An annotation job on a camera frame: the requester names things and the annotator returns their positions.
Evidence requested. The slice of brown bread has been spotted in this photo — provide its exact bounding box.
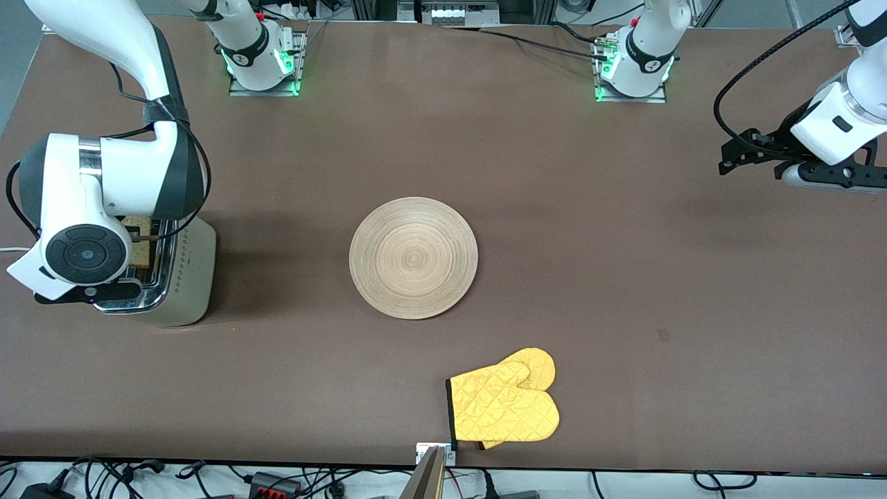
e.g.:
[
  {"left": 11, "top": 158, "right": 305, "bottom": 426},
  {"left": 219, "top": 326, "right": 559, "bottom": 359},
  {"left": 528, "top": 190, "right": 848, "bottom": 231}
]
[{"left": 119, "top": 215, "right": 155, "bottom": 268}]

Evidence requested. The round wooden plate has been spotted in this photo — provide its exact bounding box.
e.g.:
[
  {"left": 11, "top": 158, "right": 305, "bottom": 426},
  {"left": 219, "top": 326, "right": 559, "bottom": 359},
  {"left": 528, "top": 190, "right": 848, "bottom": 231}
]
[{"left": 349, "top": 197, "right": 479, "bottom": 320}]

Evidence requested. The silver two-slot toaster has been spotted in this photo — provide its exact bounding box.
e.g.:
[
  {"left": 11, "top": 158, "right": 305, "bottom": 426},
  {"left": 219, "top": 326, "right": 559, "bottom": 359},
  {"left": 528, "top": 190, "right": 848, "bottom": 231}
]
[{"left": 94, "top": 215, "right": 217, "bottom": 327}]

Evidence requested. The black power adapter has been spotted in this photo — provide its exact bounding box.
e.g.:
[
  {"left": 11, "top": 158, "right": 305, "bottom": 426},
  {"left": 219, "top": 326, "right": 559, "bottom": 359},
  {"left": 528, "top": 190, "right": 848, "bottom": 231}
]
[{"left": 19, "top": 483, "right": 76, "bottom": 499}]

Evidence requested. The yellow quilted oven mitt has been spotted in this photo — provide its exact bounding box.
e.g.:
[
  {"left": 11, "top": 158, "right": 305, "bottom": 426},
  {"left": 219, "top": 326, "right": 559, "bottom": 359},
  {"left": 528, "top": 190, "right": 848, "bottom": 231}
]
[
  {"left": 446, "top": 362, "right": 561, "bottom": 444},
  {"left": 478, "top": 347, "right": 557, "bottom": 451}
]

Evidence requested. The black red power strip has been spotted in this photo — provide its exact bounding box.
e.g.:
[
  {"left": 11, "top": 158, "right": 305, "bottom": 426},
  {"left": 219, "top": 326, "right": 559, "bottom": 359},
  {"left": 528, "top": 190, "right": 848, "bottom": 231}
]
[{"left": 249, "top": 471, "right": 304, "bottom": 498}]

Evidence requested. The grey control box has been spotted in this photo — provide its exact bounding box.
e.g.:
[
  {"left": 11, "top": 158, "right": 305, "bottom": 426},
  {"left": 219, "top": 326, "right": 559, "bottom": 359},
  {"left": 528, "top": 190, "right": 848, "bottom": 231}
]
[{"left": 398, "top": 0, "right": 501, "bottom": 27}]

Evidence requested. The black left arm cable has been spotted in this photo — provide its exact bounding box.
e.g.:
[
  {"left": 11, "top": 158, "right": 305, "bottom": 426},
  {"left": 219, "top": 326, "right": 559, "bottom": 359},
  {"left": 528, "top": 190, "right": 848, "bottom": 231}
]
[{"left": 714, "top": 0, "right": 861, "bottom": 141}]

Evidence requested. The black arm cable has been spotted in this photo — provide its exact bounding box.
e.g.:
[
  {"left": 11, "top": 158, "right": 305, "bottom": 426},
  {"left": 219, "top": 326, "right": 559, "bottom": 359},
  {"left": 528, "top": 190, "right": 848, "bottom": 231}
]
[
  {"left": 6, "top": 61, "right": 213, "bottom": 243},
  {"left": 714, "top": 0, "right": 861, "bottom": 141}
]

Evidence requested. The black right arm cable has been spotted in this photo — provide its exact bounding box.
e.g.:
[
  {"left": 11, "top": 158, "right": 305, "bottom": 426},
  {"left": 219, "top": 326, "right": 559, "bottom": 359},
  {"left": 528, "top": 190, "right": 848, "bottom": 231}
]
[{"left": 6, "top": 61, "right": 213, "bottom": 243}]

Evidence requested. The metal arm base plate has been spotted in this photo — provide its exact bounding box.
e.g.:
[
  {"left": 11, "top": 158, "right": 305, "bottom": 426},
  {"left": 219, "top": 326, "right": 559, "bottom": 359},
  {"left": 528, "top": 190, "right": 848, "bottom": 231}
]
[
  {"left": 229, "top": 31, "right": 306, "bottom": 98},
  {"left": 595, "top": 42, "right": 668, "bottom": 105}
]

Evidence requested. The thick black table cable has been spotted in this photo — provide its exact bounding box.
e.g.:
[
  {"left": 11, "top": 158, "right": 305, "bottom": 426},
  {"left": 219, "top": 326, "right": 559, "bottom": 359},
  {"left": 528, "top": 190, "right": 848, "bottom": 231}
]
[{"left": 551, "top": 21, "right": 605, "bottom": 45}]

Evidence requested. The thin black table cable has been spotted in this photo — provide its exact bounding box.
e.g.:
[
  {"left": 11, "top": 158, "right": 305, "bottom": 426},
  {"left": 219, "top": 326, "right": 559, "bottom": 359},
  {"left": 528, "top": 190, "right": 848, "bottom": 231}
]
[{"left": 443, "top": 26, "right": 611, "bottom": 60}]

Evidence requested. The black looped floor cable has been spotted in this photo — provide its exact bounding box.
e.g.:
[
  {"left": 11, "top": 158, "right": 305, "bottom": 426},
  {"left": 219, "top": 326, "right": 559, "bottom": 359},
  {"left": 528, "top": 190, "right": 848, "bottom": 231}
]
[{"left": 693, "top": 471, "right": 757, "bottom": 492}]

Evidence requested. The aluminium camera mount post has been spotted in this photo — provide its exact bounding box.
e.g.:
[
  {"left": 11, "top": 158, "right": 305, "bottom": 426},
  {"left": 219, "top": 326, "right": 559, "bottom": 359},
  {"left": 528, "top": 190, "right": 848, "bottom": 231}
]
[{"left": 398, "top": 442, "right": 458, "bottom": 499}]

